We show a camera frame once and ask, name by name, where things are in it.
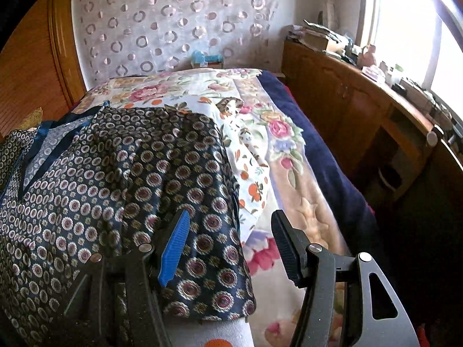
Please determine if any wooden cabinet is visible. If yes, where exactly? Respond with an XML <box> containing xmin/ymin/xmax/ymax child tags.
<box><xmin>281</xmin><ymin>40</ymin><xmax>463</xmax><ymax>203</ymax></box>

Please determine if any dark circle-patterned pajama top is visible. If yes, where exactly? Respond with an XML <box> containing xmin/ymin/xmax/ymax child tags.
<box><xmin>0</xmin><ymin>101</ymin><xmax>257</xmax><ymax>347</ymax></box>

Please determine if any wooden headboard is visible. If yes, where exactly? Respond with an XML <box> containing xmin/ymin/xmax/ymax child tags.
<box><xmin>0</xmin><ymin>0</ymin><xmax>87</xmax><ymax>139</ymax></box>

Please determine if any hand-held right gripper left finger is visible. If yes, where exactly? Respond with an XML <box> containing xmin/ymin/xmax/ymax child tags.
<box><xmin>51</xmin><ymin>209</ymin><xmax>191</xmax><ymax>347</ymax></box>

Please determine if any circle-patterned wall curtain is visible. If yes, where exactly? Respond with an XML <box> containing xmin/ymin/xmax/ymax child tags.
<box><xmin>70</xmin><ymin>0</ymin><xmax>283</xmax><ymax>84</ymax></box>

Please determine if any navy blue blanket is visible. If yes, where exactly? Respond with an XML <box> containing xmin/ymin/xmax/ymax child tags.
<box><xmin>258</xmin><ymin>69</ymin><xmax>380</xmax><ymax>261</ymax></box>

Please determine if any blue tissue box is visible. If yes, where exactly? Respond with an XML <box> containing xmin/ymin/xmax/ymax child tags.
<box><xmin>190</xmin><ymin>50</ymin><xmax>224</xmax><ymax>69</ymax></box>

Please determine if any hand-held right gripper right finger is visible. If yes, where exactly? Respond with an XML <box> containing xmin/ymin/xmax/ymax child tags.
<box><xmin>271</xmin><ymin>210</ymin><xmax>422</xmax><ymax>347</ymax></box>

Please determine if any stack of books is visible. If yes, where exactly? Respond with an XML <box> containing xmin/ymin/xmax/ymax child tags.
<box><xmin>287</xmin><ymin>18</ymin><xmax>348</xmax><ymax>53</ymax></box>

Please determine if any floral blanket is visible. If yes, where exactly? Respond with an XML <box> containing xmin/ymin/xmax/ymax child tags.
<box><xmin>83</xmin><ymin>68</ymin><xmax>353</xmax><ymax>347</ymax></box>

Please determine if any window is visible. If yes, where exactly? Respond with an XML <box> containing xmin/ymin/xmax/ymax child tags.
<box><xmin>356</xmin><ymin>0</ymin><xmax>463</xmax><ymax>102</ymax></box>

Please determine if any olive folded blanket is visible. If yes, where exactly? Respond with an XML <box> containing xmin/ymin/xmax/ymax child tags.
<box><xmin>14</xmin><ymin>106</ymin><xmax>44</xmax><ymax>131</ymax></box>

